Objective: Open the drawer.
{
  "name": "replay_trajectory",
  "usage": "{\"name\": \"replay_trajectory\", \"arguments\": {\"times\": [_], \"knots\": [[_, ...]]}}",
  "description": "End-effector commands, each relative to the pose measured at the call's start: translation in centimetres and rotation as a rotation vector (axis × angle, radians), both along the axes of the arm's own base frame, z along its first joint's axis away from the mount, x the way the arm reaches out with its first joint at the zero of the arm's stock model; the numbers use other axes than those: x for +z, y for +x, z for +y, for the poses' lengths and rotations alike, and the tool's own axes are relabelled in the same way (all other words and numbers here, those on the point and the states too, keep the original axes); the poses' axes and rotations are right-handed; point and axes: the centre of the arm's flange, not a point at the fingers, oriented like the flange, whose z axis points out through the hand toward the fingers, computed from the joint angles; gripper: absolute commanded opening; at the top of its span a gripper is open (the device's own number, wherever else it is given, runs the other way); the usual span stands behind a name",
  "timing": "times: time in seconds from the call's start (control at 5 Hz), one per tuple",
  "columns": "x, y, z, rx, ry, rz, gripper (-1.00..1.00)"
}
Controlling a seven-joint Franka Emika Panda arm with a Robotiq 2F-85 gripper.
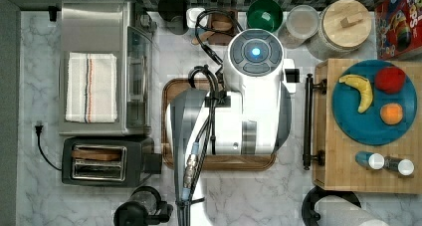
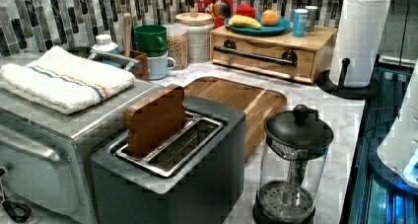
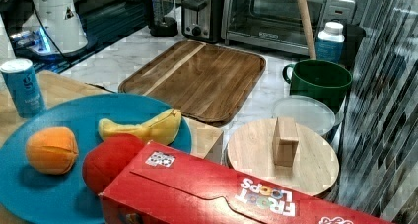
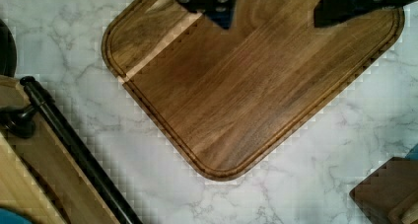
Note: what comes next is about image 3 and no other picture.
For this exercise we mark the dark wooden cutting board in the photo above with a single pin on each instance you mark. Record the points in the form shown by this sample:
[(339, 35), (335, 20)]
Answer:
[(208, 83)]

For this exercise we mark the yellow plush banana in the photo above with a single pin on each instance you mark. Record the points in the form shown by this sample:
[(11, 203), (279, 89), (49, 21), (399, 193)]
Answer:
[(162, 128)]

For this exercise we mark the round wooden lid with knob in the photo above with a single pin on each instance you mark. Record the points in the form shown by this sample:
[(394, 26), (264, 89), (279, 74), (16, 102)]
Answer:
[(285, 153)]

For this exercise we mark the black blender base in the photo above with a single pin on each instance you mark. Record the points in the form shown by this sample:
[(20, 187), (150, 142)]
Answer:
[(163, 18)]

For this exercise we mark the red Froot Loops box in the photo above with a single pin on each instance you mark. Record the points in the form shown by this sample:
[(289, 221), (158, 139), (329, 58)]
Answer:
[(162, 185)]

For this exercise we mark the black silver toaster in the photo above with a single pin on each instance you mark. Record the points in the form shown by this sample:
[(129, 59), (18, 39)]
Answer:
[(202, 19)]

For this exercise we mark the silver toaster oven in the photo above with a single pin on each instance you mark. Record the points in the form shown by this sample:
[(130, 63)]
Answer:
[(277, 24)]

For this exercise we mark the red plush apple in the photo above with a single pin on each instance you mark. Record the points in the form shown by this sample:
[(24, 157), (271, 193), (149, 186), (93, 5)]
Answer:
[(103, 164)]

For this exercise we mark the green pot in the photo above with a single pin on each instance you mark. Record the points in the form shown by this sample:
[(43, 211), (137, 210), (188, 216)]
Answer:
[(325, 81)]

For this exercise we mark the white capped blue bottle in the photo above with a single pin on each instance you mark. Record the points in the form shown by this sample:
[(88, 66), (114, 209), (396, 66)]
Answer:
[(329, 42)]

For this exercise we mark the orange plush fruit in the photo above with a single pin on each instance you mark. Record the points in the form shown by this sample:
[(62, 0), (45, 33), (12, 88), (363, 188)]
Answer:
[(52, 151)]

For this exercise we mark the blue salt canister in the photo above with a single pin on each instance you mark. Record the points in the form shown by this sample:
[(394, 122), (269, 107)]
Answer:
[(19, 76)]

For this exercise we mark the teal round plate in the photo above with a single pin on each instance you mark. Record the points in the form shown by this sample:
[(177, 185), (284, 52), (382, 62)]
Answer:
[(64, 199)]

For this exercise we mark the wooden utensil handle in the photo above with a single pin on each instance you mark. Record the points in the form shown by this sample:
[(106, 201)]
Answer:
[(307, 27)]

